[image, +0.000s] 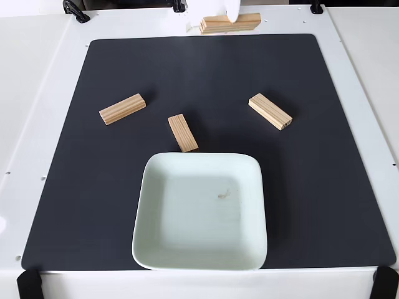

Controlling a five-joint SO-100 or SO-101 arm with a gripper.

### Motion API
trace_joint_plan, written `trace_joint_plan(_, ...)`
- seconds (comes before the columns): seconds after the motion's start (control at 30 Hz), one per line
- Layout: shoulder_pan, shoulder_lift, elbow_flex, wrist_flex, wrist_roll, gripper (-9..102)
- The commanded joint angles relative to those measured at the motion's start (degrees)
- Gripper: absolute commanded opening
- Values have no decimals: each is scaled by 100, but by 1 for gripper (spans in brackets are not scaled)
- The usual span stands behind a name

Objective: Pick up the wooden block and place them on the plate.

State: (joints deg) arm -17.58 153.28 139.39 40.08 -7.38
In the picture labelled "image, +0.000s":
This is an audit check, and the grooved wooden block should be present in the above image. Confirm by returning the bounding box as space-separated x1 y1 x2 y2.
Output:
248 93 294 131
167 113 200 153
199 12 262 35

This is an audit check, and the smooth wooden block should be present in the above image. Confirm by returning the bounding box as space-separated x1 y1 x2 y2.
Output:
99 93 147 126

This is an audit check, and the pale green square plate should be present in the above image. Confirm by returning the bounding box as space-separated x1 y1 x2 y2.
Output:
131 151 269 271

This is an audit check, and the black table mat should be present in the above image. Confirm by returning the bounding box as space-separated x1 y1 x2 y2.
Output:
21 33 397 271

